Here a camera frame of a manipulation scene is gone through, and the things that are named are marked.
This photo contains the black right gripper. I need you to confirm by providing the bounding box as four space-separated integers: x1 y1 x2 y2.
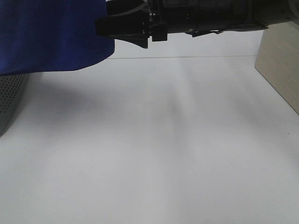
95 0 199 49

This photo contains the blue microfibre towel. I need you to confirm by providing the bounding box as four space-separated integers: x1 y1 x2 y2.
0 0 115 76

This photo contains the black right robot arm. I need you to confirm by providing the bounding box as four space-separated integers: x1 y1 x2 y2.
95 0 299 49

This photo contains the grey perforated plastic basket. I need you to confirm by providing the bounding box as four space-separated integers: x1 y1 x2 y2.
0 74 29 136

